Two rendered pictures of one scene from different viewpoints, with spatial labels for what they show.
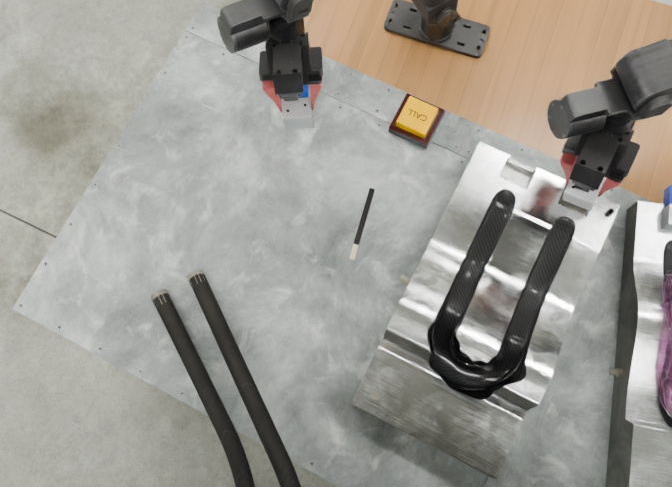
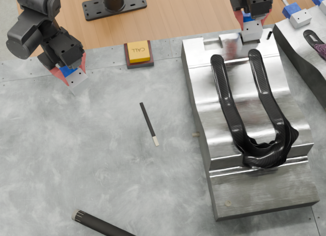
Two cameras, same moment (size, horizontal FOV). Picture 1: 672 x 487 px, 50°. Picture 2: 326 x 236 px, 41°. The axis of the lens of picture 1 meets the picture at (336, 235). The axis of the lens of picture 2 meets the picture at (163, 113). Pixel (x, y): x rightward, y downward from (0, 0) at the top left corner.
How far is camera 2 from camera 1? 0.29 m
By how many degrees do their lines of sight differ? 17
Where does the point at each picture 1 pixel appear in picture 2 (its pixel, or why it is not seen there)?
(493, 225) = (220, 76)
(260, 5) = (28, 20)
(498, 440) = (305, 180)
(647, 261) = (301, 47)
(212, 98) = (14, 112)
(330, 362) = (187, 208)
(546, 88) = (190, 2)
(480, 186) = (200, 60)
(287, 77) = (70, 51)
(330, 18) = not seen: hidden behind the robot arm
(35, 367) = not seen: outside the picture
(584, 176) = (259, 8)
